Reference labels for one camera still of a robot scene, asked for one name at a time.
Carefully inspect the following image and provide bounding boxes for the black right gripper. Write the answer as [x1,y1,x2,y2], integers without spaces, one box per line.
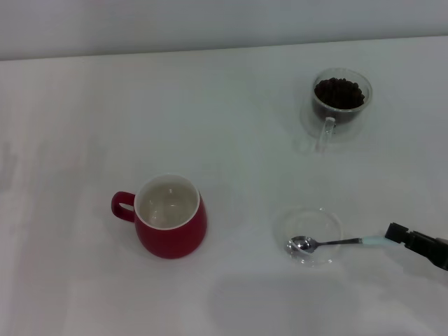
[386,222,448,270]

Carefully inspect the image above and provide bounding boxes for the steel spoon with blue handle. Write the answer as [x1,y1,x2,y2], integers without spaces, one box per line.
[287,235,389,253]

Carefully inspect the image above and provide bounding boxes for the red ceramic mug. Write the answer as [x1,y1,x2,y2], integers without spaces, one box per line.
[111,174,208,260]

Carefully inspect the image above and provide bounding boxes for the dark coffee beans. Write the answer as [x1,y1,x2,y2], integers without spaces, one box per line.
[314,76,365,110]

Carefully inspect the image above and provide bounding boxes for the clear glass saucer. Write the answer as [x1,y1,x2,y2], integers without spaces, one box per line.
[272,206,343,269]

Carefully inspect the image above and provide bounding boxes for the clear glass cup with handle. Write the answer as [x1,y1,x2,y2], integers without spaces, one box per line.
[312,67,373,153]

